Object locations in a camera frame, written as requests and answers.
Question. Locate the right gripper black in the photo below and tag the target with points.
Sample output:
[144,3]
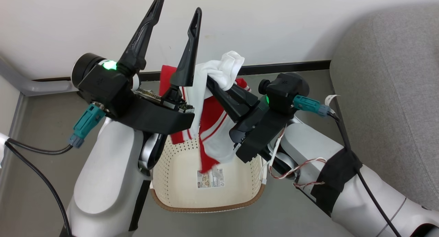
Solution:
[257,130]

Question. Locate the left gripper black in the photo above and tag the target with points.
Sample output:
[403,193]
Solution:
[157,118]

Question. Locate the red white garment letter print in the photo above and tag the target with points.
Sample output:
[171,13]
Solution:
[223,67]

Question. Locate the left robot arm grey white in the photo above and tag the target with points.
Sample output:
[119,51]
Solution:
[103,168]

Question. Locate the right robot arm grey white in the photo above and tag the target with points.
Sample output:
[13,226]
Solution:
[356,213]

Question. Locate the grey fabric sofa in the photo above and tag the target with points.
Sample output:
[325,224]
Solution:
[394,93]

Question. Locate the cream laundry basket brown rim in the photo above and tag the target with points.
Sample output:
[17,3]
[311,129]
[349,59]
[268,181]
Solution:
[178,182]

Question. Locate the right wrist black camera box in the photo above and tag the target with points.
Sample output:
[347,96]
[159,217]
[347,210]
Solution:
[284,89]

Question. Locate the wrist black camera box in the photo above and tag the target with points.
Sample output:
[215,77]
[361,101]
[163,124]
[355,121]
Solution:
[284,89]
[99,86]

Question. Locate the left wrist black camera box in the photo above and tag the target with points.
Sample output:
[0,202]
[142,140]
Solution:
[99,86]

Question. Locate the grey metal frame leg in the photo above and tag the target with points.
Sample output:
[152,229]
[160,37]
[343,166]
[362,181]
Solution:
[37,87]

